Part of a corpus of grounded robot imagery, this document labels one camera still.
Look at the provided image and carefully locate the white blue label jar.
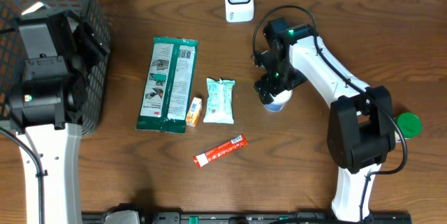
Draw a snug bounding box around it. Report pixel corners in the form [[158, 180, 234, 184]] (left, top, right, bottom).
[[264, 90, 293, 112]]

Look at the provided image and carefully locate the mint green wipes pack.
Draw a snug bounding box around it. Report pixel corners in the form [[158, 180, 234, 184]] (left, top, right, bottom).
[[203, 78, 235, 124]]

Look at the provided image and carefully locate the red snack bar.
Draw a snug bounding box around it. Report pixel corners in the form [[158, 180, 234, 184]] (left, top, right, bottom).
[[193, 134, 248, 168]]

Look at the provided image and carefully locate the green white 3M package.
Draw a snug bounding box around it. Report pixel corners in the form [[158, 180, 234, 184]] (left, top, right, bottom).
[[135, 37, 198, 134]]

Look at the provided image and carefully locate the orange Kleenex tissue pack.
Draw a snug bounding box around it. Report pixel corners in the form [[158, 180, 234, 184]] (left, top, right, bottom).
[[186, 97, 203, 127]]

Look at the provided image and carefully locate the green lid jar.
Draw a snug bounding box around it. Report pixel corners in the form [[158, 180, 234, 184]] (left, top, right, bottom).
[[395, 112, 422, 139]]

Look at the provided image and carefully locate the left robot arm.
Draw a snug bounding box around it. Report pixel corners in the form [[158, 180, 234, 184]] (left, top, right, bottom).
[[4, 2, 110, 223]]

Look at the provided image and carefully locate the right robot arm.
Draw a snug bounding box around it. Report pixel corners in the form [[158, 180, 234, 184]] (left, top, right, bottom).
[[254, 17, 395, 223]]

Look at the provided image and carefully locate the grey plastic mesh basket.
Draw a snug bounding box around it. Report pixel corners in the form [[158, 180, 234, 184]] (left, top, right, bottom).
[[1, 0, 111, 135]]

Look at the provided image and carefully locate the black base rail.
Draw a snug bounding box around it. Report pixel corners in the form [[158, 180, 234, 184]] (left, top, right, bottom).
[[82, 202, 413, 224]]

